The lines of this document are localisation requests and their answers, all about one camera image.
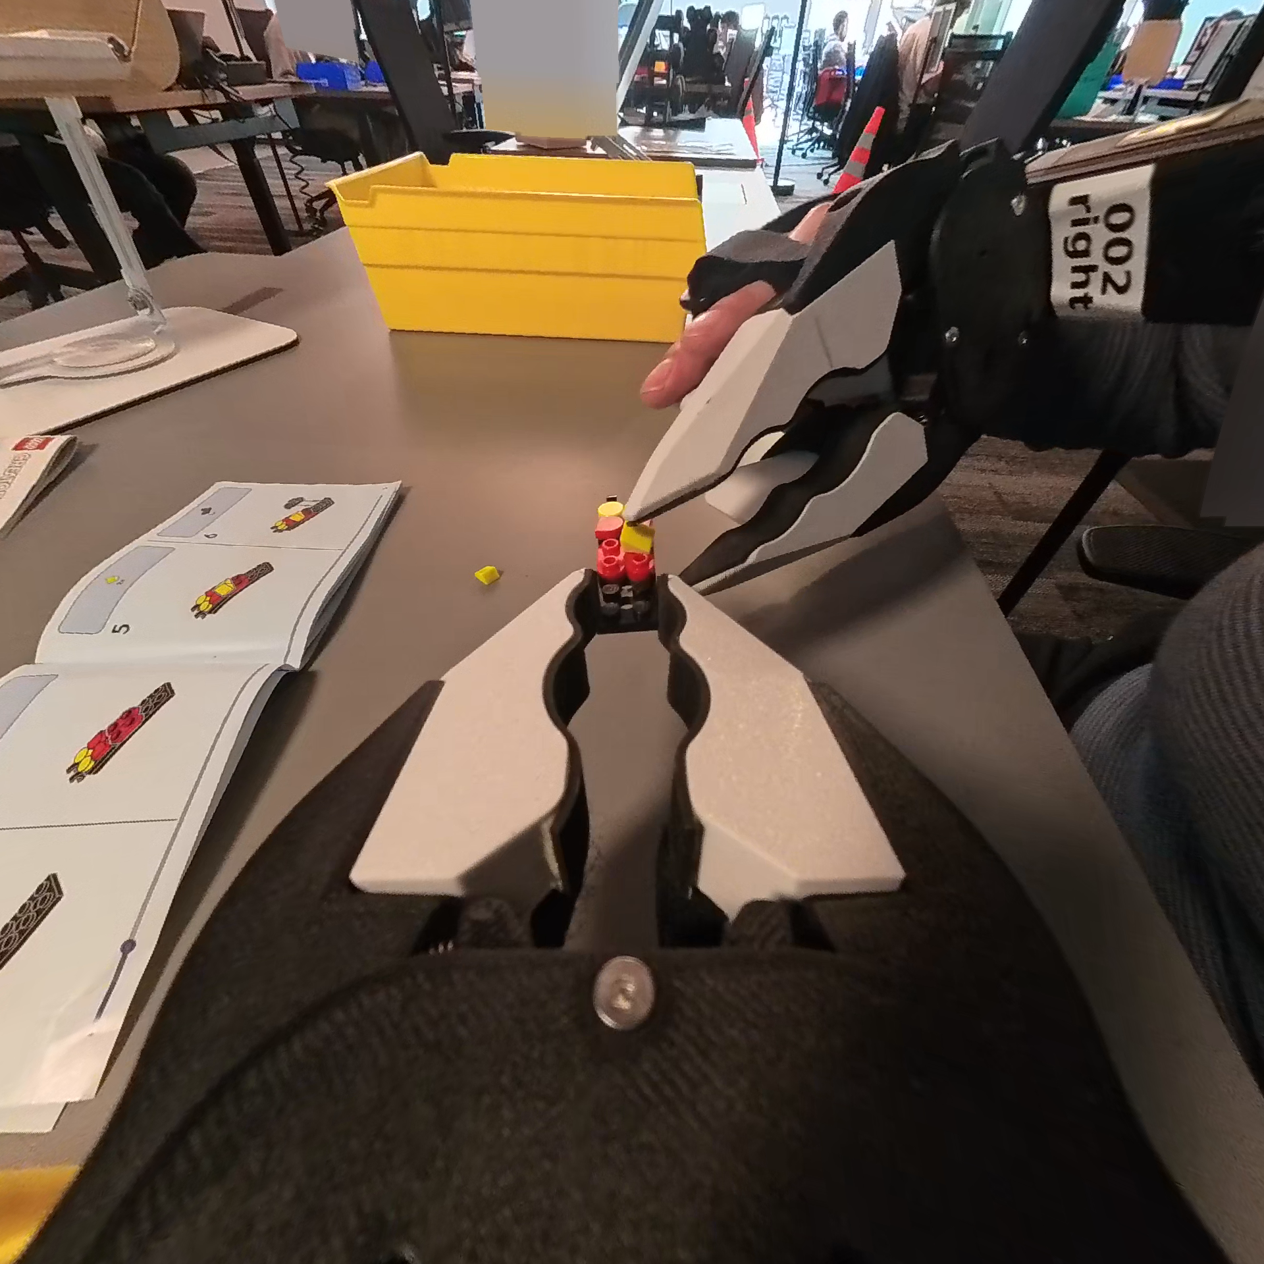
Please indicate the person's right hand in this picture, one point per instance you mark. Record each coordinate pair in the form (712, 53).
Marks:
(691, 356)

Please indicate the black office chair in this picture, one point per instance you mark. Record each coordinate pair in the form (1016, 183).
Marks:
(148, 198)
(1156, 559)

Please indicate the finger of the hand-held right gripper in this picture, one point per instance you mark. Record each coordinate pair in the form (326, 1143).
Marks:
(752, 395)
(869, 484)

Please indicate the dark office desk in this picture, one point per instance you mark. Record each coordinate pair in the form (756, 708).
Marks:
(198, 94)

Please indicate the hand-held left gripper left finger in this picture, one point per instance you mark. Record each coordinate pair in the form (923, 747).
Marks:
(464, 780)

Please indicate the person's torso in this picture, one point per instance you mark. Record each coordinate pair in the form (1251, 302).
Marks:
(1185, 810)

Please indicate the orange traffic cone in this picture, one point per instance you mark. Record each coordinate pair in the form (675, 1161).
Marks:
(753, 133)
(861, 159)

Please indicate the black red yellow lego assembly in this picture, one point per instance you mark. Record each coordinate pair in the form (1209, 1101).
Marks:
(622, 579)

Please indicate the white picture-cover instruction booklet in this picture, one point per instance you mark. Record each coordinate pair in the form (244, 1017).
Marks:
(29, 484)

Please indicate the stack of blue bins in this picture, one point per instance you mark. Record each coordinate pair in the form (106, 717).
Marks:
(336, 72)

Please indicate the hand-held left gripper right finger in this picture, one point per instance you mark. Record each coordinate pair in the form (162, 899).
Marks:
(791, 780)

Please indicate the light blue instruction booklet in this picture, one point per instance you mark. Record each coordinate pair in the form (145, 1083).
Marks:
(198, 642)

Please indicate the yellow plastic bin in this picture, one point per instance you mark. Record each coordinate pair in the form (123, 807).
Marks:
(25, 1215)
(514, 257)

